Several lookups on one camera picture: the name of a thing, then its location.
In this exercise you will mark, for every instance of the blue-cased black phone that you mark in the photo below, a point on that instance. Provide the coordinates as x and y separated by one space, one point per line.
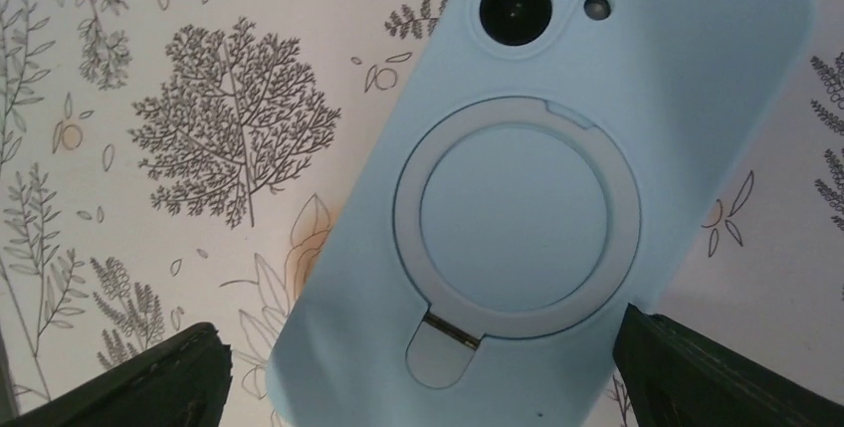
548 163

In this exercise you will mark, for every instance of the floral patterned table mat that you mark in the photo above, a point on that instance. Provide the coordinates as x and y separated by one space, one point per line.
170 162

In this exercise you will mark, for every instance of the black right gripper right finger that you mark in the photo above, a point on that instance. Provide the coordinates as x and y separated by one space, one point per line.
675 376

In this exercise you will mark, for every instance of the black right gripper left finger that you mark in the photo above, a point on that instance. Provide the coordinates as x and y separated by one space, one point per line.
183 381

